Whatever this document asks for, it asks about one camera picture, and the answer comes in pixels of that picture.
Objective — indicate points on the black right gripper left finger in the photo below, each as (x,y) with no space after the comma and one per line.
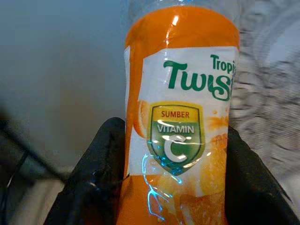
(93,187)

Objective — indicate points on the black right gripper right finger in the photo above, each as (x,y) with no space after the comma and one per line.
(253,199)

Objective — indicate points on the orange juice bottle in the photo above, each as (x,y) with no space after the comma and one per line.
(182,47)

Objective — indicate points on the swirl patterned white pillow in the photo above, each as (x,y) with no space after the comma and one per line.
(269,93)

